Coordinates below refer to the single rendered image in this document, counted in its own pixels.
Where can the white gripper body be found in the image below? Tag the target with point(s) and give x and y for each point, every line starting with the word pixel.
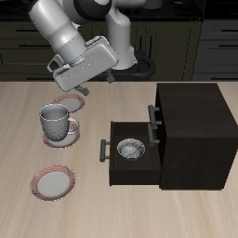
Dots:
pixel 93 63

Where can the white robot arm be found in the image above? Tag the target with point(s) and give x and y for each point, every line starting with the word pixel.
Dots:
pixel 55 24

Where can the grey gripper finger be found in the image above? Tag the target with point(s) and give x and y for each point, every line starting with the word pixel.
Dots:
pixel 84 90
pixel 110 77

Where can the dark wooden cabinet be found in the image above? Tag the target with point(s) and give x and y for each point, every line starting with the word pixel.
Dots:
pixel 198 136

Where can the grey patterned mug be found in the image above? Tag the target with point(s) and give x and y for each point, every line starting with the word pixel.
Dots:
pixel 55 125

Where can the grey kitchen cupboard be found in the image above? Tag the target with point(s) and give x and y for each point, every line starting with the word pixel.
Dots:
pixel 217 49

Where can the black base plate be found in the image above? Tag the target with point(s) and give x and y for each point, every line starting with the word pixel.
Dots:
pixel 145 66

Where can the white plate red rim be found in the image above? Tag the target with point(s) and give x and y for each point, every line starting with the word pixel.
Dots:
pixel 53 183
pixel 72 103
pixel 70 138

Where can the dark kitchen cupboards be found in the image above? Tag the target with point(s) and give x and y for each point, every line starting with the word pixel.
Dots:
pixel 24 52

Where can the grey patterned bowl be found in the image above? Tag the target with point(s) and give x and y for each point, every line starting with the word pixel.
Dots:
pixel 130 149

